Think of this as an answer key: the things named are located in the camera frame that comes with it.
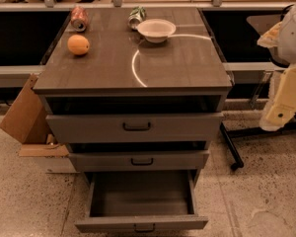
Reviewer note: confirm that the grey bottom drawer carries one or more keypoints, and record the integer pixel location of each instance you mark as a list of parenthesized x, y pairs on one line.
[(141, 202)]

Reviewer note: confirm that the grey drawer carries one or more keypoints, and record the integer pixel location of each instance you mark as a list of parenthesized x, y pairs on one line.
[(139, 161), (141, 202), (134, 128)]

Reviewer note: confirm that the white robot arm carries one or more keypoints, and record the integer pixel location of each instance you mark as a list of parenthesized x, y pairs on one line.
[(283, 37)]

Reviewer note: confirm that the grey top drawer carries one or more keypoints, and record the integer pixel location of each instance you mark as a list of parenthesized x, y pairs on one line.
[(134, 128)]

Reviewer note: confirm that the grey middle drawer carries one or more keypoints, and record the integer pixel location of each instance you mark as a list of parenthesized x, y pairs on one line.
[(139, 161)]

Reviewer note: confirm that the grey drawer cabinet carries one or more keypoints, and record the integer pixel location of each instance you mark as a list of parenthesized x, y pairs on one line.
[(124, 74)]

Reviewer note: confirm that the white bowl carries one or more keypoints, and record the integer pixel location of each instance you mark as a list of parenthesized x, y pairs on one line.
[(156, 30)]

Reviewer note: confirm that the green soda can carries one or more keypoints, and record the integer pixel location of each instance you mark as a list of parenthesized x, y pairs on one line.
[(136, 16)]

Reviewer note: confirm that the orange fruit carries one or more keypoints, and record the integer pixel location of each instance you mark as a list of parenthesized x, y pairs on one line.
[(78, 45)]

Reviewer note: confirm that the red soda can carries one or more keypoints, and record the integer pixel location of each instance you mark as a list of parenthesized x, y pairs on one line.
[(79, 19)]

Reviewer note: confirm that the brown cardboard box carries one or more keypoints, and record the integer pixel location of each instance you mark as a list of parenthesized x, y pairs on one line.
[(26, 122)]

